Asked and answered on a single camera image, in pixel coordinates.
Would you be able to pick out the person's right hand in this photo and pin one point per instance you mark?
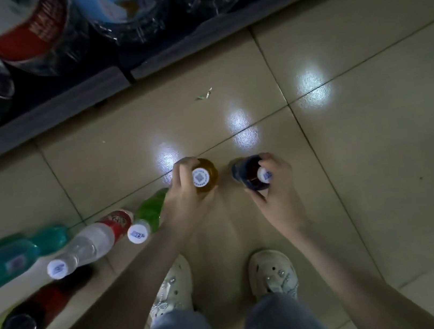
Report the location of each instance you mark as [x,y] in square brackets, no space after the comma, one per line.
[283,201]

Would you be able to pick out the person's left hand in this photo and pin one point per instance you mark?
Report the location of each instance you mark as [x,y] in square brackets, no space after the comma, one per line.
[179,209]

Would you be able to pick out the green bottle white cap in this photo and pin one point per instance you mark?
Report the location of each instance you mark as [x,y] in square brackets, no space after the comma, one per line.
[152,210]

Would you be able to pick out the amber bottle white cap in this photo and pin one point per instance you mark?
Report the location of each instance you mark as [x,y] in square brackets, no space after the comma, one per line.
[207,176]

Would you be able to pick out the dark blue bottle white cap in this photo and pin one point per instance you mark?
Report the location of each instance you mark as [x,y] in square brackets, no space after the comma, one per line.
[247,172]

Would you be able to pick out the clear bottle red label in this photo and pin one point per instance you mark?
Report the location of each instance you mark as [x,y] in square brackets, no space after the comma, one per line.
[90,242]

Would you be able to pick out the dark grey store shelving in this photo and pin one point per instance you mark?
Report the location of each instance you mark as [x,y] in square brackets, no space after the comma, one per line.
[54,109]

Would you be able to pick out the dark bottle yellow cap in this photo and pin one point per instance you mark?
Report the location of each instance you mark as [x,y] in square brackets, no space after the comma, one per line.
[47,306]

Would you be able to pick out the teal bottle blue cap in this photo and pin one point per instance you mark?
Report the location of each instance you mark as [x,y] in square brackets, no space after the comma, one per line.
[5,240]
[20,261]

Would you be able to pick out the row of large water jugs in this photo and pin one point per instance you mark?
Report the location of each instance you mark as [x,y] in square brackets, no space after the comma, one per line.
[18,29]

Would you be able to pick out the person's right forearm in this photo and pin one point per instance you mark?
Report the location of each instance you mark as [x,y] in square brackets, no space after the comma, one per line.
[357,288]

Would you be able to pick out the person's left forearm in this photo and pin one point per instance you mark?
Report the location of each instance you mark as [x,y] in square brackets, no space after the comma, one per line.
[103,326]

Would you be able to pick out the person's white right shoe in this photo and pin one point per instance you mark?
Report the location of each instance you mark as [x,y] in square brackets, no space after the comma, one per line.
[272,272]

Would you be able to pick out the person's white shoe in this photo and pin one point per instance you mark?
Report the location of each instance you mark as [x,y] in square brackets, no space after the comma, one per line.
[174,287]
[272,272]

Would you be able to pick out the person's white left shoe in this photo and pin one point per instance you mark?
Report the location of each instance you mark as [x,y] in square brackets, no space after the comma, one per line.
[174,287]

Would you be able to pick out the small white litter scrap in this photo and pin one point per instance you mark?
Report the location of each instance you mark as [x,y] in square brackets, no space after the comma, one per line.
[205,93]

